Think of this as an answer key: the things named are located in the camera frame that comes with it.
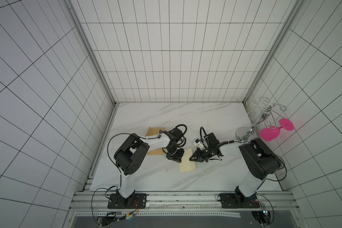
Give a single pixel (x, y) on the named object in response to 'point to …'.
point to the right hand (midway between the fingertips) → (191, 156)
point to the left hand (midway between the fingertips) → (177, 162)
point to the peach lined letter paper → (186, 164)
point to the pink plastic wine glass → (271, 133)
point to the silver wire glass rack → (268, 116)
